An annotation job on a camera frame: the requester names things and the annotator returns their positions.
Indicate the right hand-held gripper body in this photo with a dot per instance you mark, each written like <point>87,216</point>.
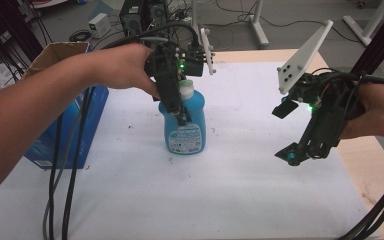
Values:
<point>326,110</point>

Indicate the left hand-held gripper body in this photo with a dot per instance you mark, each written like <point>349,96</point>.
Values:
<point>166,76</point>

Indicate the white desk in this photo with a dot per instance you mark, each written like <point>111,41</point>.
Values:
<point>258,26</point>

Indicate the small white box device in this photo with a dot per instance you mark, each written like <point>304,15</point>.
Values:
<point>99,25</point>

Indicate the white foam mat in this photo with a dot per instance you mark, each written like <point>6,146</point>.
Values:
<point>213,186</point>

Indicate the blue bottle with white cap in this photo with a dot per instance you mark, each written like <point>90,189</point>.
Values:
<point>193,113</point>

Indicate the black computer tower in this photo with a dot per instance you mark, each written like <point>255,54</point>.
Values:
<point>136,18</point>

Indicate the person's right hand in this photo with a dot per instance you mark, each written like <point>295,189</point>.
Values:
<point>383,113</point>

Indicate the black metal stand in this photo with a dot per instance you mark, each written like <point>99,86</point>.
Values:
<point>380,40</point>

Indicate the person's left hand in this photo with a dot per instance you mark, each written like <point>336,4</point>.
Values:
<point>123,66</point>

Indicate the blue cardboard box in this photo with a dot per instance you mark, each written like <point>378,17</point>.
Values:
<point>93,110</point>

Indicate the white desk leg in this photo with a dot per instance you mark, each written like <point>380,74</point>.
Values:
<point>370,23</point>

